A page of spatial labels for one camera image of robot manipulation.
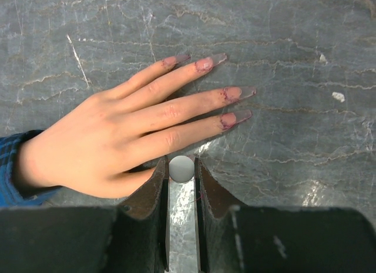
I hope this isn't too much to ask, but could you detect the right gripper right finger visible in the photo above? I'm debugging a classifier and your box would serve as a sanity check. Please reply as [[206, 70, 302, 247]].
[[194, 159, 375, 272]]

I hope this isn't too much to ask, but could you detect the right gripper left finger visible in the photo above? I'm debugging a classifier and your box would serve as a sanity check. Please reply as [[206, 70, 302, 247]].
[[1, 157, 170, 272]]

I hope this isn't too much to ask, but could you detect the blue plaid sleeve forearm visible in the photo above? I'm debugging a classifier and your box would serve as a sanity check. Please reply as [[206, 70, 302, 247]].
[[1, 130, 61, 207]]

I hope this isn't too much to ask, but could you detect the mannequin hand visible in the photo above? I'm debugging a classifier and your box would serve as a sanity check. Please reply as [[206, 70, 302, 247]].
[[18, 53, 256, 198]]

